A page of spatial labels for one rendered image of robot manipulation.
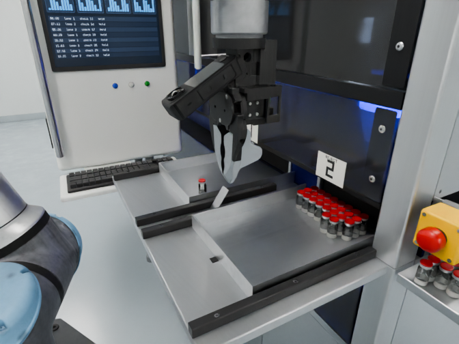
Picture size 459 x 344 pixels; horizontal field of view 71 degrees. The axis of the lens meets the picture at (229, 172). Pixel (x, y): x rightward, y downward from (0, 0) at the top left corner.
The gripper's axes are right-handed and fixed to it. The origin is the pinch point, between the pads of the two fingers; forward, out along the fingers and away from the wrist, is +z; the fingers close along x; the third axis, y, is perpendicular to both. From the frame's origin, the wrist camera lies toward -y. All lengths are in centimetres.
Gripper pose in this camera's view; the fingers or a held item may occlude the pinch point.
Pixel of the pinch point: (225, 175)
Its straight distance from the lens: 50.6
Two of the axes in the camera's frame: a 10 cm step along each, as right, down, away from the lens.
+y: 8.8, -1.9, 4.3
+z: 0.0, 9.1, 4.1
